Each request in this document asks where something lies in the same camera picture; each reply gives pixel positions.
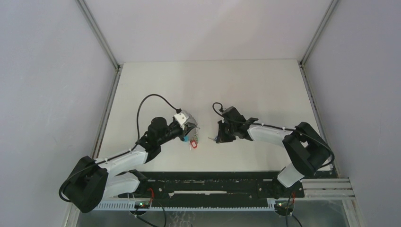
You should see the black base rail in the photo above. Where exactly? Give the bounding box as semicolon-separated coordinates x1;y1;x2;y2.
135;171;305;207

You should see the white slotted cable duct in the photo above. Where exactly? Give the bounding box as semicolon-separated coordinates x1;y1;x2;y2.
94;200;277;211

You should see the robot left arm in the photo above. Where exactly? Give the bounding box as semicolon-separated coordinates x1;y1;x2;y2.
59;114;197;213

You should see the blue key tag with key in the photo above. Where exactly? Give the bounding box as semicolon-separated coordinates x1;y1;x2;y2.
208;136;218;141

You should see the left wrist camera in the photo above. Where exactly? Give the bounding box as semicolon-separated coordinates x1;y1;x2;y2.
173;110;198;130

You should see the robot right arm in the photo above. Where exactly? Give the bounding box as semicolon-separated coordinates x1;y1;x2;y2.
213;106;335;197

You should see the left camera cable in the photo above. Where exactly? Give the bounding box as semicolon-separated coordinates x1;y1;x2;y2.
136;94;183;145

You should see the red key tag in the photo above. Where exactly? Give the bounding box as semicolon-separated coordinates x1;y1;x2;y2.
190;140;198;149

